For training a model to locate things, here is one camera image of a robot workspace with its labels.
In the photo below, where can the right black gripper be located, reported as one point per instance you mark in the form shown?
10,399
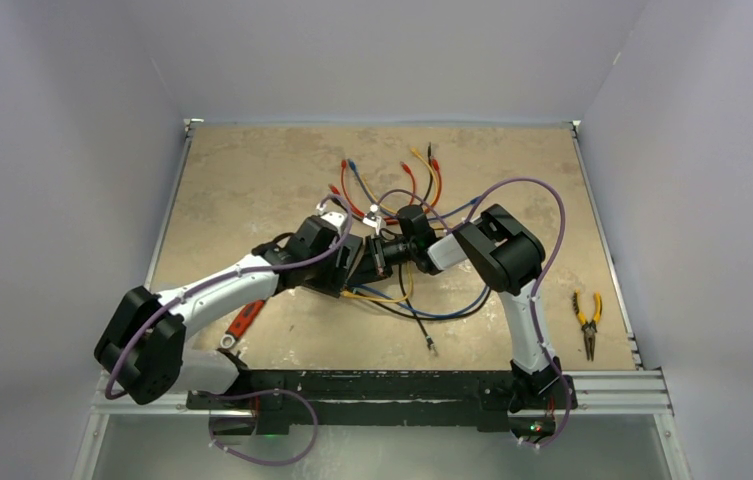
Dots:
373,263

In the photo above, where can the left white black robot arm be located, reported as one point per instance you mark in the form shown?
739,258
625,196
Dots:
143,347

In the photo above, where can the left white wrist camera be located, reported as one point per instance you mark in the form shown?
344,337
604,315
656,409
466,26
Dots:
339,220

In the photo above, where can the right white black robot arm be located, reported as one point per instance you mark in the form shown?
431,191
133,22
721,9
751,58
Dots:
505,254

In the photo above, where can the red handled adjustable wrench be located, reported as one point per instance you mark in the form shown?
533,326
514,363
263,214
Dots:
241,323

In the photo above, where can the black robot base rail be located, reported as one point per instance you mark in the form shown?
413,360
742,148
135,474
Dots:
487,400

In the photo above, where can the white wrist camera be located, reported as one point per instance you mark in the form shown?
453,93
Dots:
339,220
374,219

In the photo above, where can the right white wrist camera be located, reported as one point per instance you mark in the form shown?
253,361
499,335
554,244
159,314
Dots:
374,219

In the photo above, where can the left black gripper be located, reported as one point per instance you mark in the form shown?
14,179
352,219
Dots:
332,278

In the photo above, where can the yellow handled pliers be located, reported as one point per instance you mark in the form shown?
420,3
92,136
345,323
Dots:
588,325

